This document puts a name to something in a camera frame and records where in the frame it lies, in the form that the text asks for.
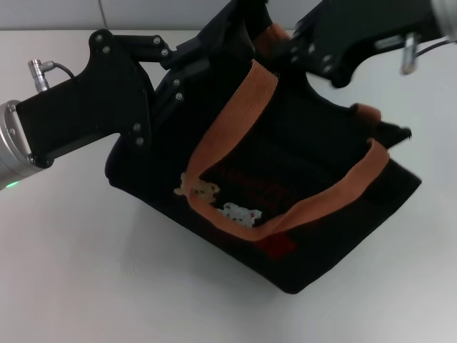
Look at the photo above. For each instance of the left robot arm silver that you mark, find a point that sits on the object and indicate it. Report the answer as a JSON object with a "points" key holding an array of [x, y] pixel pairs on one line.
{"points": [[14, 157]]}

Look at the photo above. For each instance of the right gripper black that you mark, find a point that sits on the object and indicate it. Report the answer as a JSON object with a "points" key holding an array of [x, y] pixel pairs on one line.
{"points": [[342, 32]]}

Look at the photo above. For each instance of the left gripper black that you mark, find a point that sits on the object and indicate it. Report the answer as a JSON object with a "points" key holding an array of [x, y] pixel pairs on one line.
{"points": [[100, 103]]}

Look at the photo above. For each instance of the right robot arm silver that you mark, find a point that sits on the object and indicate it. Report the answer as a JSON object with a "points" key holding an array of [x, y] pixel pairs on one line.
{"points": [[446, 14]]}

